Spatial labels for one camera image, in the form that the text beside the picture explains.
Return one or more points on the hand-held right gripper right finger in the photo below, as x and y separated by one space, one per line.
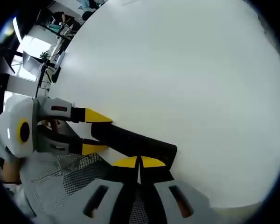
168 200

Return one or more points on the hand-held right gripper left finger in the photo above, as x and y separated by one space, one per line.
107 198

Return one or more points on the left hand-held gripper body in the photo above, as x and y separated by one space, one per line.
14 121

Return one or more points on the black remote control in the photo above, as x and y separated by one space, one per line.
135 141

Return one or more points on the person's left hand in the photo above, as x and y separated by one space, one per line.
11 171

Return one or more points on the grey mesh office chair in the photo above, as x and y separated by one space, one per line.
51 186

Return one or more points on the pale blue box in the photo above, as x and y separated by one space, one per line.
61 59

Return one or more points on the black wristband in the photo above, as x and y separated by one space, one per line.
11 182

